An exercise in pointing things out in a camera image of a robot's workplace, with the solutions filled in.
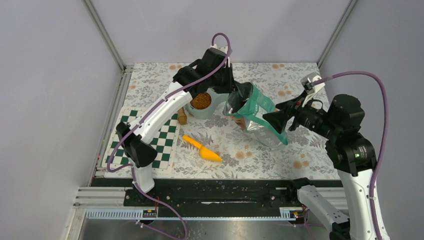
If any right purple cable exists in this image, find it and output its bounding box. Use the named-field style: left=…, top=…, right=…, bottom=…
left=303, top=70, right=389, bottom=240

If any purple cable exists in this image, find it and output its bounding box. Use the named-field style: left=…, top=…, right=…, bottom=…
left=303, top=70, right=389, bottom=240
left=105, top=32, right=233, bottom=240

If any floral patterned table mat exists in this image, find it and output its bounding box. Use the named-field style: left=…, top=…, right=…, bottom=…
left=112, top=62, right=353, bottom=181

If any green pet food bag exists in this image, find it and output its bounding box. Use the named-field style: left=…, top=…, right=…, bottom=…
left=222, top=82, right=289, bottom=149

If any mint double pet bowl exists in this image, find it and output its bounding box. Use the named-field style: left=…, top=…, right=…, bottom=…
left=185, top=88, right=229, bottom=120

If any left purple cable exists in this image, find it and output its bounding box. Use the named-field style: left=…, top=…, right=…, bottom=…
left=105, top=32, right=233, bottom=240

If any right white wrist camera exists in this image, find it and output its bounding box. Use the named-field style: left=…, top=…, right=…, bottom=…
left=300, top=72, right=325, bottom=107

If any orange plastic scoop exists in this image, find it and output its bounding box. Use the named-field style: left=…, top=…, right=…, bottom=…
left=182, top=135, right=222, bottom=162

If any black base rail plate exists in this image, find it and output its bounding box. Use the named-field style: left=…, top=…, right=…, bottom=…
left=91, top=178, right=344, bottom=219

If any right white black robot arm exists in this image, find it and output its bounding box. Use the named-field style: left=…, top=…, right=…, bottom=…
left=263, top=94, right=389, bottom=240

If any brown wooden rolling pin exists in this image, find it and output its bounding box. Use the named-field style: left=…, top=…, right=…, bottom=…
left=177, top=107, right=188, bottom=125

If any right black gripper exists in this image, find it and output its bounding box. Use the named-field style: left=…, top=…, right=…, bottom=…
left=261, top=87, right=339, bottom=138

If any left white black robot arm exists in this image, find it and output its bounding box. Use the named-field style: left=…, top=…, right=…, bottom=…
left=116, top=47, right=231, bottom=206

